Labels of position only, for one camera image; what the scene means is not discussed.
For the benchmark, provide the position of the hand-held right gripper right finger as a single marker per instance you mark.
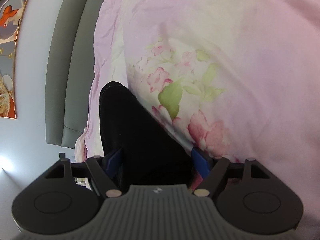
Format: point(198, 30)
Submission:
point(200, 162)

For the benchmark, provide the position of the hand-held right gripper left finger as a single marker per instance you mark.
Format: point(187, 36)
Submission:
point(113, 161)

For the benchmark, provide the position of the black pants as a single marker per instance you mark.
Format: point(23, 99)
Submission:
point(140, 135)

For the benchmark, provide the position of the grey padded bed headboard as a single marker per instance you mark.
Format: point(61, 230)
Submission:
point(67, 67)

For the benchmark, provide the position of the pink floral blanket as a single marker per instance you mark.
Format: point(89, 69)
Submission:
point(237, 55)

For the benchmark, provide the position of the wall poster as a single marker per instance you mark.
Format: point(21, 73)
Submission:
point(10, 30)

